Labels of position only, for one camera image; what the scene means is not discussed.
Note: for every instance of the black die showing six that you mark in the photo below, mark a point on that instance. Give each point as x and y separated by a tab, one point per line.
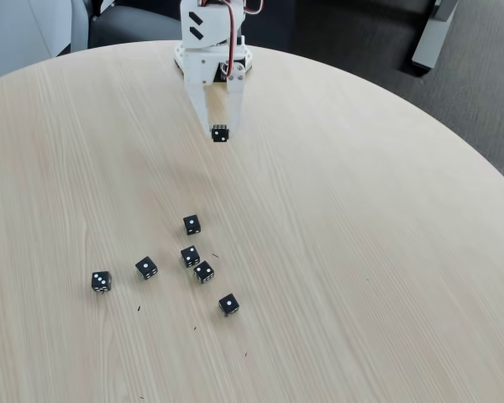
220	134

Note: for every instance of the dark grey chair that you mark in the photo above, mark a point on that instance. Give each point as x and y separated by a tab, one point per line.
130	25

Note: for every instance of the black die white pips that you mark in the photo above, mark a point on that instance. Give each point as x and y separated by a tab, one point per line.
203	272
228	304
146	267
190	256
101	281
191	224

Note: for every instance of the white cabinet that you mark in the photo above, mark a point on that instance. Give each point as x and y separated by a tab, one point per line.
17	33

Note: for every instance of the grey desk leg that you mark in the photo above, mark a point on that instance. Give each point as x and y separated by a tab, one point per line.
430	42

